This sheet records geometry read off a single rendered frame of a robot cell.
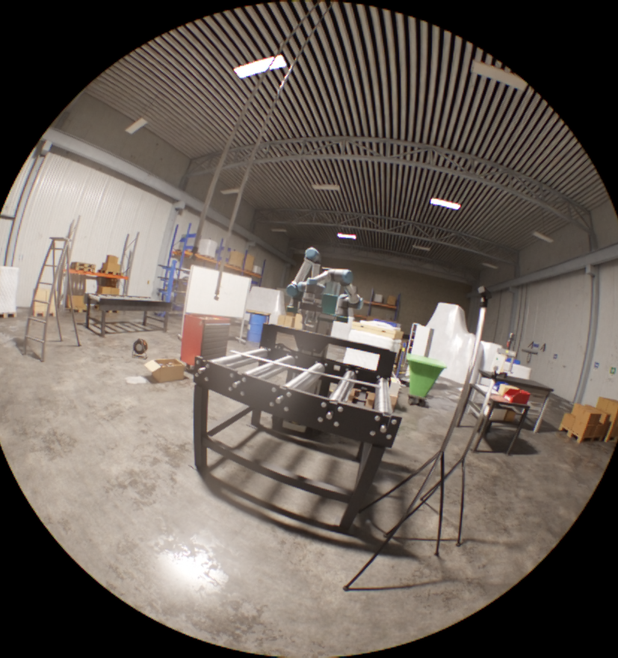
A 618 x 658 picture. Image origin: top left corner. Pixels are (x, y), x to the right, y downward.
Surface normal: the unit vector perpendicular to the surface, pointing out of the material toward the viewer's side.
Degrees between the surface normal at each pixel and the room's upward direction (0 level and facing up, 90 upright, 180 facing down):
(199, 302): 90
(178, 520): 0
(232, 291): 90
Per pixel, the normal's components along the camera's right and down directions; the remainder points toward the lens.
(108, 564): 0.18, -0.98
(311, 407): -0.29, 0.04
